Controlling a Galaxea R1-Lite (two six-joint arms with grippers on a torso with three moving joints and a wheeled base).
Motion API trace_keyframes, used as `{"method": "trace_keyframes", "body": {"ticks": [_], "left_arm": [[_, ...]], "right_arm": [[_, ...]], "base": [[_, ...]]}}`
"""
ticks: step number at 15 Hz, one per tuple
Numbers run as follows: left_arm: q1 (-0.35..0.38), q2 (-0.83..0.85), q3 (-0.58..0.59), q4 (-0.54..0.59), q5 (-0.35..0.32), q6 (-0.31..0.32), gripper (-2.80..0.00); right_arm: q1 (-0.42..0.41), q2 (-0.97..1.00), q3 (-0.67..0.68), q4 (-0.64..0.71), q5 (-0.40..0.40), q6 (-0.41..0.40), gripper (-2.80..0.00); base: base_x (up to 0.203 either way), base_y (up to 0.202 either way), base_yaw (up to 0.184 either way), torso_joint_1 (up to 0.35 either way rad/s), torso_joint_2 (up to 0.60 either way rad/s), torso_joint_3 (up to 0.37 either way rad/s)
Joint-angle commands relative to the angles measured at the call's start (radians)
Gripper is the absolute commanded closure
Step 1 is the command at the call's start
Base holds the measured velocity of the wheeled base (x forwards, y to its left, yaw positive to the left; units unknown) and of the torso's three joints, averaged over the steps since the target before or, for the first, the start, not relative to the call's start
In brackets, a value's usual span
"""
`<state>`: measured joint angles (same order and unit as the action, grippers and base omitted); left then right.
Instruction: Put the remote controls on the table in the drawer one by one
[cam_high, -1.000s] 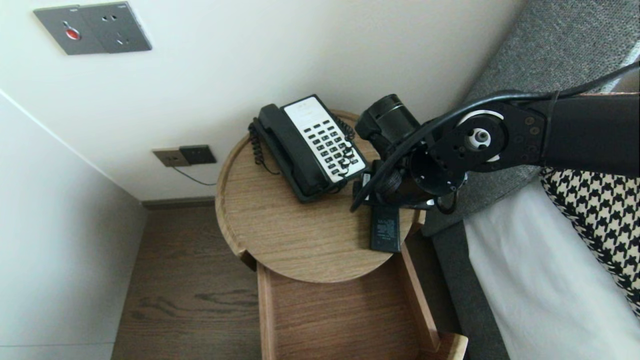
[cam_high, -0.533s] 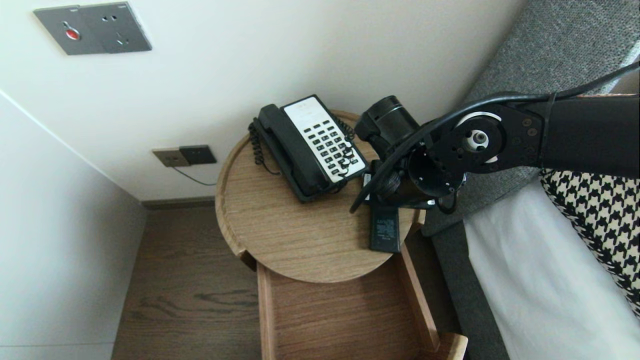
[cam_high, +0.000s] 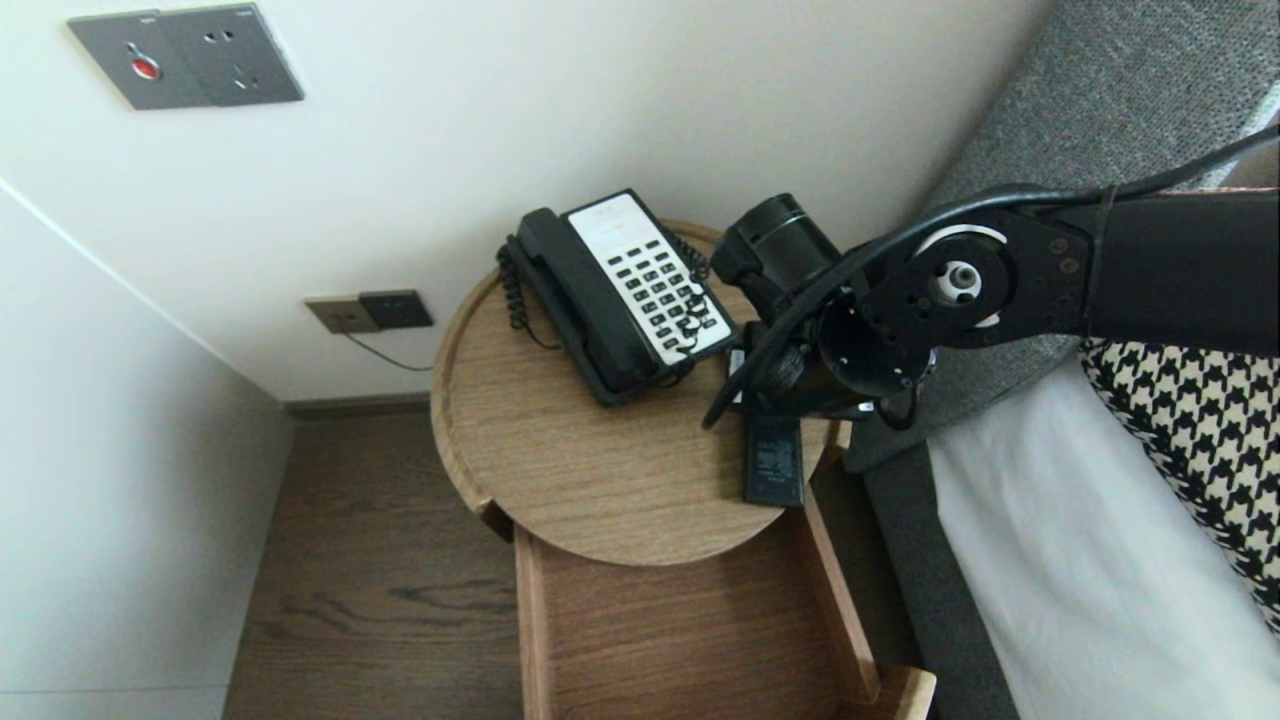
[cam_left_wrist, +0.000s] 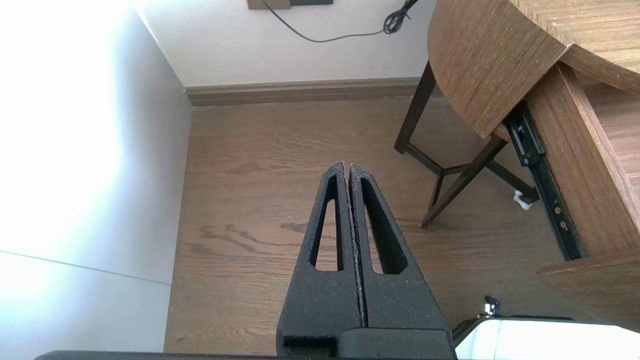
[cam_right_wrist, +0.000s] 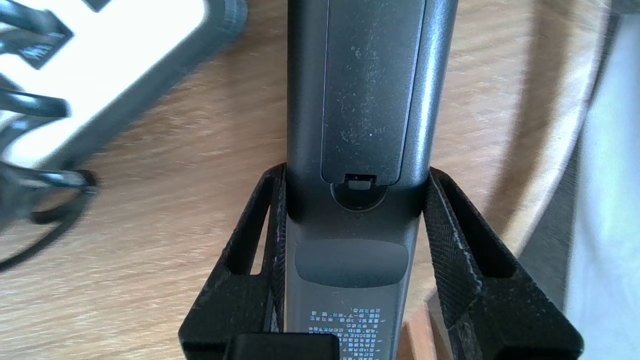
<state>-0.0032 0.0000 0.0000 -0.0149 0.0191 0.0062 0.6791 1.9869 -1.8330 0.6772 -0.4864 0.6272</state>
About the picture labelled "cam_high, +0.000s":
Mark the round wooden side table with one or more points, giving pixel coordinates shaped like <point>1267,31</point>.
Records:
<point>650,640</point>

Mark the grey wall panel red button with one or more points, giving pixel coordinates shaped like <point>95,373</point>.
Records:
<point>140,68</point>

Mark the black telephone handset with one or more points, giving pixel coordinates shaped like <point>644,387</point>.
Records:
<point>585,300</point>

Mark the wooden baseboard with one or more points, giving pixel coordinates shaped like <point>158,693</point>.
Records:
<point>355,407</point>

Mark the black remote control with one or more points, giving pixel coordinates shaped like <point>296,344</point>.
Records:
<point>772,460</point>

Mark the white bed sheet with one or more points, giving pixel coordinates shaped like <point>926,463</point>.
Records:
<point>1100,580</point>

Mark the grey wall power socket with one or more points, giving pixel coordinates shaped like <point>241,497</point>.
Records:
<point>235,58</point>

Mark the black wall socket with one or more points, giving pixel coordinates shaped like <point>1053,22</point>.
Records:
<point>398,310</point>

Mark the grey upholstered headboard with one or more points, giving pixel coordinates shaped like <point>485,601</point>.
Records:
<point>1100,80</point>

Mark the grey upholstered bed frame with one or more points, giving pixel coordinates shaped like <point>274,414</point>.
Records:
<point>930,580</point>

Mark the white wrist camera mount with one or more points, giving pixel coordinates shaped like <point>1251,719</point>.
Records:
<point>737,375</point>

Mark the round wooden bedside table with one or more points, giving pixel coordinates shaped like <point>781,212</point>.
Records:
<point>600,470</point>

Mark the houndstooth pillow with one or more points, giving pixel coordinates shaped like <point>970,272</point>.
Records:
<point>1200,450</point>

